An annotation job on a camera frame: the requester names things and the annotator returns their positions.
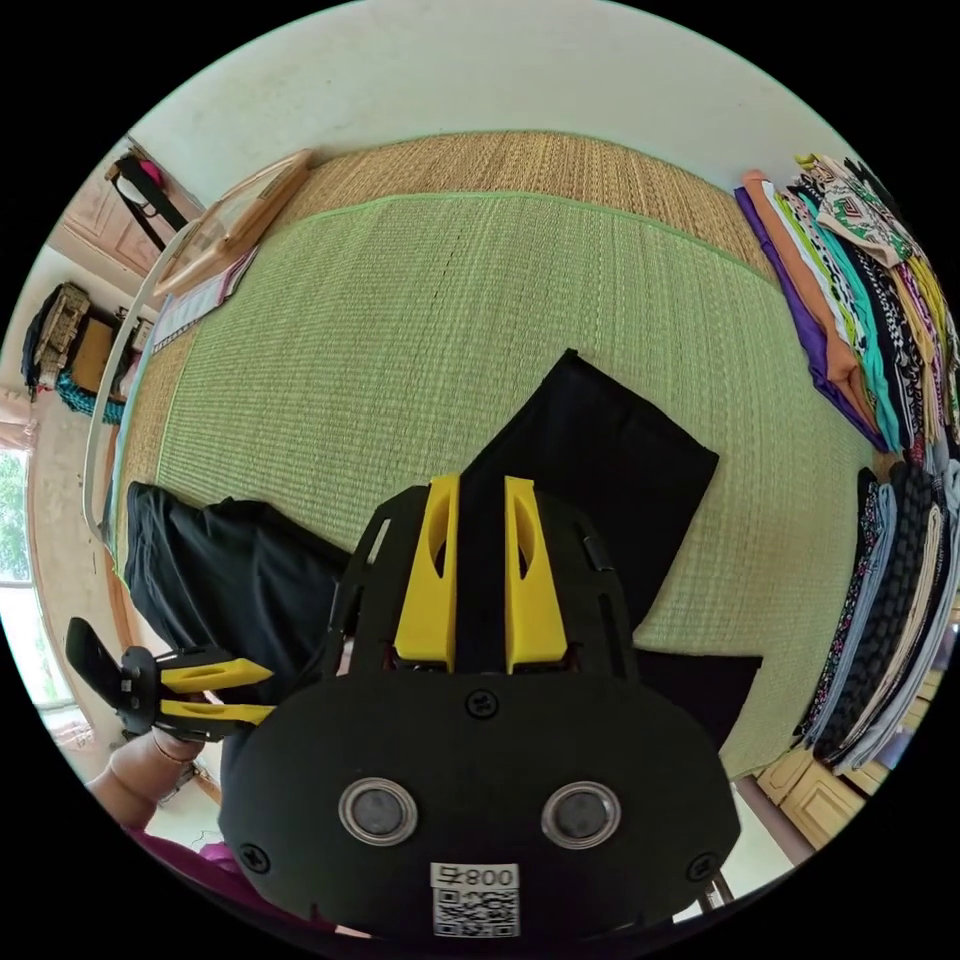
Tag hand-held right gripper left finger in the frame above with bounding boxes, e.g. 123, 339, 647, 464
393, 472, 461, 674

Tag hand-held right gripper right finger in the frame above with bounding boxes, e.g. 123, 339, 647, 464
503, 474, 570, 676

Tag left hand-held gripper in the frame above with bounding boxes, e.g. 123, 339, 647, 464
112, 646, 276, 745

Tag black pants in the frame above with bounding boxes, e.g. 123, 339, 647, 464
119, 347, 765, 753

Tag person's left forearm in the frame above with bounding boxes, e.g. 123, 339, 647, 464
84, 738, 198, 828

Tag person's left hand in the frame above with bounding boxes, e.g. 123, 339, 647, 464
152, 727, 210, 765

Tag window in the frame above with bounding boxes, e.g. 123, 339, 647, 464
0, 448, 78, 711

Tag bed with woven mat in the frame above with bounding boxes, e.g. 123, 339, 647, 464
97, 130, 895, 783

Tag wooden cupboard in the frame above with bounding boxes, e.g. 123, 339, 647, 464
755, 738, 905, 853

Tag pink and white paper sheet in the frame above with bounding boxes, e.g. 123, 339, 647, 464
152, 249, 261, 355

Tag shelf with clothes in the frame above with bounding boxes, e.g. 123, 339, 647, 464
20, 280, 130, 423

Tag wooden framed board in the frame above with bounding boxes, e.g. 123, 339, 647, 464
153, 148, 315, 299

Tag pile of clothes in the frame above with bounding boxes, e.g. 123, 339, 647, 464
733, 152, 960, 778

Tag black bag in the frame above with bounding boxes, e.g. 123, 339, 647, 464
110, 148, 190, 253

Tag wooden door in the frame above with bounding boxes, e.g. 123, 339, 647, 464
62, 133, 208, 277

